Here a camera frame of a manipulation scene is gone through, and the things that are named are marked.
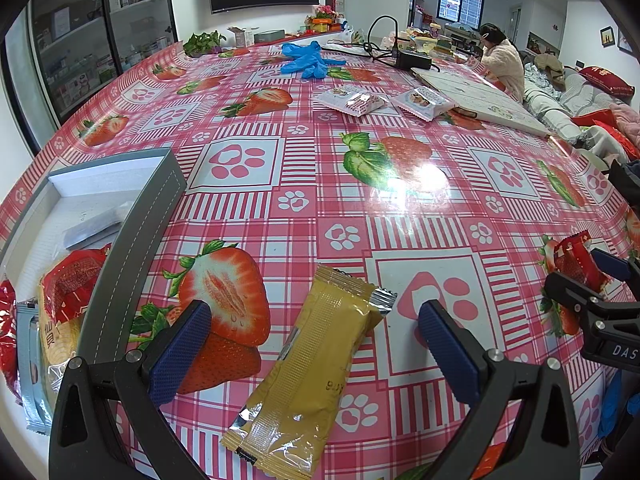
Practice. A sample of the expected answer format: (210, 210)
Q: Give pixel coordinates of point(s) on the white flat box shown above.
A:
(475, 97)

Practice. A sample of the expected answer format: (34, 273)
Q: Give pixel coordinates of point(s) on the red yellow cracker packet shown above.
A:
(70, 285)

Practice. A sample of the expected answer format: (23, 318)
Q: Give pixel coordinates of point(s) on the white pink snack packet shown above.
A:
(347, 100)
(422, 102)

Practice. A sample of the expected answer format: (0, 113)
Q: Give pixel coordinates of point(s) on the green potted plant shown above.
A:
(202, 44)

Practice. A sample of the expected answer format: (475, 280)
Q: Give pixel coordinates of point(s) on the small red snack packet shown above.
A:
(575, 260)

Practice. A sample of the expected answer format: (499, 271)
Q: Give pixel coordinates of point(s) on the grey box with white inside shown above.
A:
(145, 220)

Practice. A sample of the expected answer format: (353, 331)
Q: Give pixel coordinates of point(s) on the black power adapter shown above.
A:
(412, 60)

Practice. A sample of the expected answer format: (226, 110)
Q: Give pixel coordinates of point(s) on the open white carton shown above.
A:
(240, 35)

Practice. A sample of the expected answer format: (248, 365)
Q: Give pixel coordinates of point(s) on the red pillow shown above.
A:
(605, 80)

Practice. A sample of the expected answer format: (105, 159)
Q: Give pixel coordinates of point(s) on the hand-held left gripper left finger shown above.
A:
(180, 355)

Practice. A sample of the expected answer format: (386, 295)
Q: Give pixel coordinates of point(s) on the window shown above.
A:
(460, 2)

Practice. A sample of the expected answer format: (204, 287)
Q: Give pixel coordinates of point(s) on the grey sofa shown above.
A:
(555, 110)

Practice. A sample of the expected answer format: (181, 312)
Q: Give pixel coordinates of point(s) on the blue rubber gloves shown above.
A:
(307, 60)

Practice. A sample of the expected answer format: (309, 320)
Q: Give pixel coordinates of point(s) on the silver grey packet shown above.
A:
(95, 230)

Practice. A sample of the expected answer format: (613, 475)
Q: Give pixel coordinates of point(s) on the framed wall pictures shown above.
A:
(617, 39)

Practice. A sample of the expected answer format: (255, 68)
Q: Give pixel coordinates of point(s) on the dark clothing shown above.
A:
(627, 177)

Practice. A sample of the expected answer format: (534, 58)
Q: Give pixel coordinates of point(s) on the pile of assorted goods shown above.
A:
(430, 40)

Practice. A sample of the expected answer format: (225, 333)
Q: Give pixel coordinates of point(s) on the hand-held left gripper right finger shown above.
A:
(452, 355)

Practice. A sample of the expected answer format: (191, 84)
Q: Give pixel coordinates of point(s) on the light blue snack packet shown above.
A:
(31, 370)

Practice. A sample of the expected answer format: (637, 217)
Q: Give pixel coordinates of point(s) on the gold snack packet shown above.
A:
(305, 375)

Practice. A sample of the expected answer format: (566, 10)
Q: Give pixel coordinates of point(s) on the flower arrangement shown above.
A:
(320, 17)

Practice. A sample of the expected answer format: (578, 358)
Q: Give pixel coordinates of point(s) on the glass door cabinet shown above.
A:
(90, 45)

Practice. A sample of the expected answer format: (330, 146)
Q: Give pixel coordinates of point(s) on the person's right hand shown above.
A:
(612, 405)

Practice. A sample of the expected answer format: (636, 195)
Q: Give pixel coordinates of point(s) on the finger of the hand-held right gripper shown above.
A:
(612, 264)
(570, 292)

